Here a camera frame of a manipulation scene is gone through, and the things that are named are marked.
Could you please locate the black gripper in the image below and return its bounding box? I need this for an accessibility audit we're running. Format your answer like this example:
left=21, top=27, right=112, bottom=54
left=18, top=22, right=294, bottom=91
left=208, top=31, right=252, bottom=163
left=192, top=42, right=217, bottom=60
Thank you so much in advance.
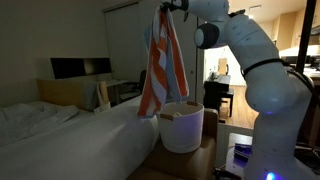
left=160, top=0, right=190, bottom=13

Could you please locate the orange white striped towel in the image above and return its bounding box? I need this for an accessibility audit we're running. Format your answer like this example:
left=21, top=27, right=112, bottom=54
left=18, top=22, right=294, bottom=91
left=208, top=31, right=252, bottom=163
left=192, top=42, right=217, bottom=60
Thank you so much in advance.
left=136, top=4, right=190, bottom=118

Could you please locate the white round fabric bag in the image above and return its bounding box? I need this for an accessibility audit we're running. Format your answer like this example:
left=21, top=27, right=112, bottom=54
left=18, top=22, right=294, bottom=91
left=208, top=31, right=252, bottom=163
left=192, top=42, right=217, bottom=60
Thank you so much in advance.
left=156, top=100, right=205, bottom=154

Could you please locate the white closet door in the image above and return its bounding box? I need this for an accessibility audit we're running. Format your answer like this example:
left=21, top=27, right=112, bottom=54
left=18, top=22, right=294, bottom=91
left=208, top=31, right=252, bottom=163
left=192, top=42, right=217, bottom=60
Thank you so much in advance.
left=103, top=0, right=201, bottom=104

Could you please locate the white desk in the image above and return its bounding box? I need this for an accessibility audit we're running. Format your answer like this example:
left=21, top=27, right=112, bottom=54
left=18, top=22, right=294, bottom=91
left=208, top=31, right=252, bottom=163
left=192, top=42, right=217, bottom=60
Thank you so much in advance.
left=99, top=79, right=129, bottom=105

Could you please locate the black office chair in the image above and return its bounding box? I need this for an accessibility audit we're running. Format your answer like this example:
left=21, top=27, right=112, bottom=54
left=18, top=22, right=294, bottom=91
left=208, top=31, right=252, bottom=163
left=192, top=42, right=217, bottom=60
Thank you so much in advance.
left=119, top=69, right=148, bottom=103

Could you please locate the dark dining table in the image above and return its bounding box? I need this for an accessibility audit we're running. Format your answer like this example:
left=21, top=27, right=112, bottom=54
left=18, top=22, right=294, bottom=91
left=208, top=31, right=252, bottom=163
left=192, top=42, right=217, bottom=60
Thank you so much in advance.
left=203, top=73, right=235, bottom=118

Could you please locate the black monitor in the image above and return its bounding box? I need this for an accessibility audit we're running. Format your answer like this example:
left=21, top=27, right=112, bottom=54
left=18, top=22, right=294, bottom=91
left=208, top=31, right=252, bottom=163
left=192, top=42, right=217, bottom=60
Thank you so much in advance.
left=50, top=57, right=113, bottom=80

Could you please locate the white kitchen counter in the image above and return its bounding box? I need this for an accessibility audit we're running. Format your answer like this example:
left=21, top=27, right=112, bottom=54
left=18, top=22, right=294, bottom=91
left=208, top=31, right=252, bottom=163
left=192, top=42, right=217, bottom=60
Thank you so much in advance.
left=279, top=45, right=320, bottom=58

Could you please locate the wooden bed headboard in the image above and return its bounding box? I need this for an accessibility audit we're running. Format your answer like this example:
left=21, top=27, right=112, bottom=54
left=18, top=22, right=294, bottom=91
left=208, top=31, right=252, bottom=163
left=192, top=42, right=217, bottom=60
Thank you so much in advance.
left=36, top=79, right=101, bottom=111

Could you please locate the black vertical pole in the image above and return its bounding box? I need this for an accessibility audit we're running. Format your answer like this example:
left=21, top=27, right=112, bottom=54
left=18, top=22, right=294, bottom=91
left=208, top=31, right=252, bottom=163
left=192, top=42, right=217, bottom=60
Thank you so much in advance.
left=295, top=0, right=318, bottom=76

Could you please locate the dark side table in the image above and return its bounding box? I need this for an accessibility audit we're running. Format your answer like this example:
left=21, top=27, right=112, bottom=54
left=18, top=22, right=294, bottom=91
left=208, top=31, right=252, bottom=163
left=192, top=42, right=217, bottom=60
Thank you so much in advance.
left=223, top=132, right=254, bottom=180

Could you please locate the purple lit control device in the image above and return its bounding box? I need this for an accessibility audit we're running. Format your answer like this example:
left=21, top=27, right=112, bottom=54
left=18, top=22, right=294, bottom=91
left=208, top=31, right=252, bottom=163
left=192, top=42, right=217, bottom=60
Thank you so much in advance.
left=233, top=143, right=253, bottom=165

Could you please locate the white bed mattress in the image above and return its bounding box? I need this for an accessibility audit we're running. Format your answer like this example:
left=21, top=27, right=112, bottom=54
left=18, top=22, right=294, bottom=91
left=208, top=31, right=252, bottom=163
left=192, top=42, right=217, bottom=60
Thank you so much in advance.
left=0, top=94, right=160, bottom=180

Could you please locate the crumpled white duvet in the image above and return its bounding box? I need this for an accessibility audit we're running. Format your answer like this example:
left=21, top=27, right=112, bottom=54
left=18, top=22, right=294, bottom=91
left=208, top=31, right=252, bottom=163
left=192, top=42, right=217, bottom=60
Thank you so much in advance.
left=0, top=101, right=81, bottom=148

